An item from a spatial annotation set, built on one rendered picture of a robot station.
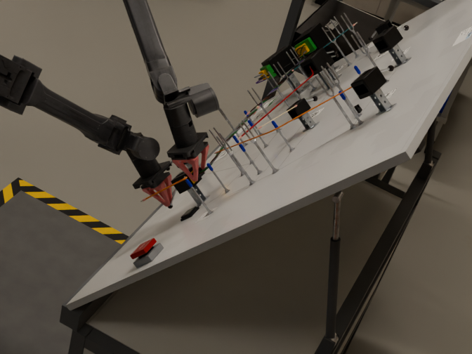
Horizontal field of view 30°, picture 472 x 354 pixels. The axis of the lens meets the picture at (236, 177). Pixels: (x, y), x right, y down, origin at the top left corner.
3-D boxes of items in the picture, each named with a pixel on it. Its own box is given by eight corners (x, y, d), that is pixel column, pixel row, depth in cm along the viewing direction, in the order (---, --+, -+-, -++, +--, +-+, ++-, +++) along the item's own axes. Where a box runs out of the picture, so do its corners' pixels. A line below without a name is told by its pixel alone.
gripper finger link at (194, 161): (215, 171, 219) (205, 138, 215) (202, 185, 214) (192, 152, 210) (193, 171, 223) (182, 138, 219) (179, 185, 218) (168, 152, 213)
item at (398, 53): (426, 43, 222) (407, 13, 220) (402, 66, 216) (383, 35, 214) (414, 48, 226) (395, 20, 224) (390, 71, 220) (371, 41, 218)
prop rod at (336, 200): (339, 197, 183) (333, 305, 198) (343, 190, 185) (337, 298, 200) (331, 195, 183) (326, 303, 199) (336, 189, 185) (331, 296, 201)
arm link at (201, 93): (156, 93, 218) (155, 76, 210) (200, 76, 220) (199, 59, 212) (175, 133, 214) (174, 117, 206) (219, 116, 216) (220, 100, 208)
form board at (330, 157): (264, 107, 307) (260, 103, 306) (529, -41, 244) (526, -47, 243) (69, 310, 217) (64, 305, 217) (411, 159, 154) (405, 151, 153)
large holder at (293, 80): (335, 67, 277) (310, 29, 274) (294, 99, 272) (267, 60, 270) (326, 69, 283) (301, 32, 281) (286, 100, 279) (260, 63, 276)
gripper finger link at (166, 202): (187, 194, 230) (170, 164, 227) (173, 208, 225) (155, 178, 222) (168, 198, 234) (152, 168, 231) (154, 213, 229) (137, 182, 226)
